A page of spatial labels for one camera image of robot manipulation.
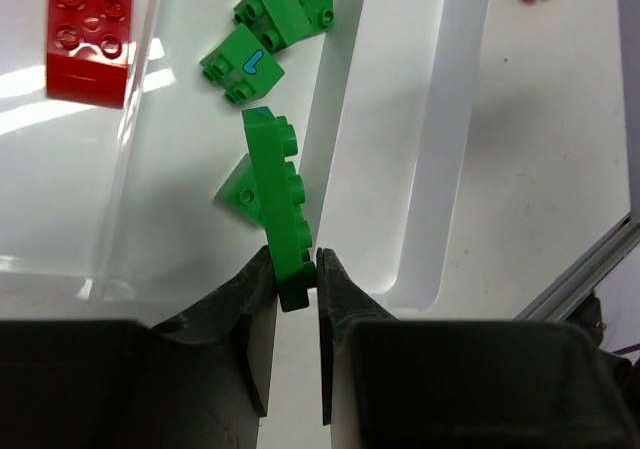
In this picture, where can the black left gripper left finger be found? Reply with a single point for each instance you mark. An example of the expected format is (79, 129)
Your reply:
(199, 379)

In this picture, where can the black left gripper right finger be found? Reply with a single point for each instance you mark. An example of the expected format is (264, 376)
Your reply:
(391, 383)

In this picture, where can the green lego brick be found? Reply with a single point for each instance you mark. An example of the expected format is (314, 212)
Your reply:
(242, 66)
(238, 193)
(277, 24)

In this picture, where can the red wedge lego brick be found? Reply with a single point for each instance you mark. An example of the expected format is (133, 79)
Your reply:
(87, 51)

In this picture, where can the white divided sorting tray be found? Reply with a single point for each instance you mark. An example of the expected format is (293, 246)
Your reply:
(111, 213)

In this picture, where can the aluminium table rail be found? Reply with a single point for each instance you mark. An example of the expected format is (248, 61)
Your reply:
(573, 286)

